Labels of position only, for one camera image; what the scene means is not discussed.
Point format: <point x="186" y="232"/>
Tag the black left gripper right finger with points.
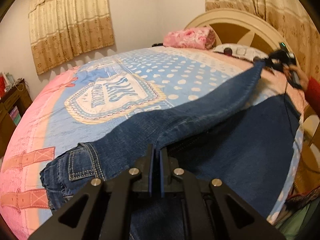
<point x="210" y="209"/>

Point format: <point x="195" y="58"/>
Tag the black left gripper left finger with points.
<point x="101" y="209"/>

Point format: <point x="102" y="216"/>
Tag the dark blue denim jeans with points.
<point x="216" y="136"/>

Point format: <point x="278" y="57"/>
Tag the red sleeved right forearm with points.
<point x="312" y="93"/>

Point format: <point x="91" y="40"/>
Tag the right hand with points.
<point x="303" y="79"/>

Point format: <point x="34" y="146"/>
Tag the white patterned pillow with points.
<point x="240" y="51"/>

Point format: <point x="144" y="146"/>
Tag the cream round wooden headboard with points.
<point x="243" y="28"/>

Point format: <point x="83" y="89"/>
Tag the beige corner curtain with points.
<point x="290" y="19"/>

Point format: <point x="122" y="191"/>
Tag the pink floral rolled blanket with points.
<point x="202" y="38"/>

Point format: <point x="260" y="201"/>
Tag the stacked colourful books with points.
<point x="15" y="115"/>

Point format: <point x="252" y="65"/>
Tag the pink and blue bedspread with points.
<point x="87" y="102"/>

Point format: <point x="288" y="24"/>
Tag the dark brown wooden cabinet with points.
<point x="14" y="104"/>

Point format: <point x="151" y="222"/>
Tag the red gift bag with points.
<point x="2" y="86"/>

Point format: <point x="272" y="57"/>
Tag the beige window curtain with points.
<point x="61" y="30"/>

